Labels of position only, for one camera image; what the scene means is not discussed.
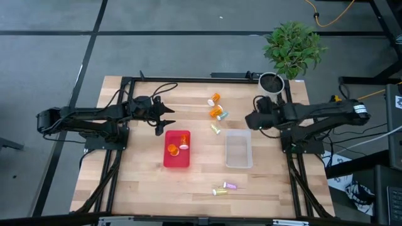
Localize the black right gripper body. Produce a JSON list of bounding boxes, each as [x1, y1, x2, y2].
[[244, 96, 285, 131]]

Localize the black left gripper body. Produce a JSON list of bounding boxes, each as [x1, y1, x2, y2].
[[130, 95, 165, 136]]

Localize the orange pill bottle white cap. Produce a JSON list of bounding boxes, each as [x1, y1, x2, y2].
[[209, 104, 224, 119], [179, 134, 190, 151], [207, 92, 222, 107], [166, 143, 180, 157]]

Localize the clear plastic bin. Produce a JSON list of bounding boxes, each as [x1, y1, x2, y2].
[[224, 129, 254, 170]]

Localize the pink translucent plastic bin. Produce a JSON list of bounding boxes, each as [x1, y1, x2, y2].
[[163, 130, 192, 169]]

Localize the white plant pot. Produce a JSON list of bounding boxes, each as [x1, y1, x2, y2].
[[258, 72, 286, 98]]

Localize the green leafy plant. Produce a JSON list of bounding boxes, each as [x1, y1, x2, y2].
[[262, 20, 329, 81]]

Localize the white paper sheet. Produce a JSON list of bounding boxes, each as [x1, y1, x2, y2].
[[322, 150, 354, 193]]

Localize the white patterned bag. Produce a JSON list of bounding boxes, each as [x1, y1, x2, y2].
[[344, 181, 375, 217]]

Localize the black computer case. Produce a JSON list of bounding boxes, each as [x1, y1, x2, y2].
[[385, 83, 402, 170]]

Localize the grey furniture leg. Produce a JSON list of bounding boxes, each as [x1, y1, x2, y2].
[[0, 136, 25, 152]]

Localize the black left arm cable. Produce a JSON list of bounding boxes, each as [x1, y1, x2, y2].
[[149, 82, 179, 100]]

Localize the black desk frame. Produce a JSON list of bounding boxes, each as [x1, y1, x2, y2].
[[338, 0, 402, 85]]

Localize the yellow cable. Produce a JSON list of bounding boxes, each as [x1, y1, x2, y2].
[[357, 80, 402, 101], [303, 0, 356, 28]]

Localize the white cable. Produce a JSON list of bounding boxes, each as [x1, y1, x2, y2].
[[332, 124, 402, 152]]

